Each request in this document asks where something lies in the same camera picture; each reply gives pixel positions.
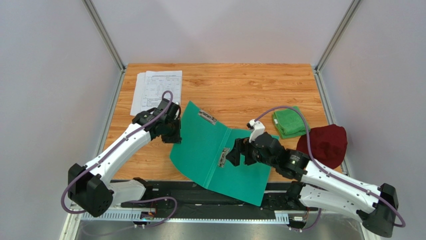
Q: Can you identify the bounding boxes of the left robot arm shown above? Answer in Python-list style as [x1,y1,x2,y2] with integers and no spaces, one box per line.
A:
[62,98,182,217]

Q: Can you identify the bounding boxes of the dark red hat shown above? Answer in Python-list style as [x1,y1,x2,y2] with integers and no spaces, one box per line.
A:
[309,124,348,169]

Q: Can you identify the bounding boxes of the aluminium frame post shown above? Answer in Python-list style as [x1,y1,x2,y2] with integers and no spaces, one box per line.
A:
[82,0,126,72]
[314,0,363,73]

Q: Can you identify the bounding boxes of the printed paper sheet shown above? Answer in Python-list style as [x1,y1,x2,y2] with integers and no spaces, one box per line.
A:
[136,70,183,111]

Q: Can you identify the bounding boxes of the green folded cloth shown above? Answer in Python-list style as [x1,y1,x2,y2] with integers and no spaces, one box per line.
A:
[272,108,307,139]

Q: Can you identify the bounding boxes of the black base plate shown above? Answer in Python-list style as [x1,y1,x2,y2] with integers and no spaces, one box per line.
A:
[120,180,318,220]

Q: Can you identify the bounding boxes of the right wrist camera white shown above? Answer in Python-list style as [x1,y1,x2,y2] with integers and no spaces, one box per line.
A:
[247,119,265,143]

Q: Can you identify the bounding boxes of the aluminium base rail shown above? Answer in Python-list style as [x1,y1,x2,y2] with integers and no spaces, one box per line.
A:
[68,187,370,225]

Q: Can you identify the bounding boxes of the green file folder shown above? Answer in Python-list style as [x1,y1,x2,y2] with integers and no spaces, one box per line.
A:
[169,101,271,206]

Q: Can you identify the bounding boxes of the metal folder clip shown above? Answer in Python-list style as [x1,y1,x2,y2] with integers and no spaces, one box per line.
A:
[217,147,230,168]

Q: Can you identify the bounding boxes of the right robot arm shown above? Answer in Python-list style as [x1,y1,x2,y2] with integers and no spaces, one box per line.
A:
[225,132,399,238]

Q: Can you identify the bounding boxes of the left aluminium frame post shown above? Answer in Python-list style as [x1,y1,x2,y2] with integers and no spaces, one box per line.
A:
[82,0,126,72]

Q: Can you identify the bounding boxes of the lower white paper sheet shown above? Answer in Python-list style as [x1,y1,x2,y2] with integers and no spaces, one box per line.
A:
[130,72,147,116]

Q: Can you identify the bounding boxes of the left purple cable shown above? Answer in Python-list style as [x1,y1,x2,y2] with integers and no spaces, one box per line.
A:
[60,90,179,229]

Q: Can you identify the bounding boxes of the metal folder clamp bar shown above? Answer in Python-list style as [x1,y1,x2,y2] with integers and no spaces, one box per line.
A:
[198,109,217,125]

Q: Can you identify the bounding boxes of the right aluminium frame post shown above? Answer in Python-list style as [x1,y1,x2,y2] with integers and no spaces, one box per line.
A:
[314,0,363,73]

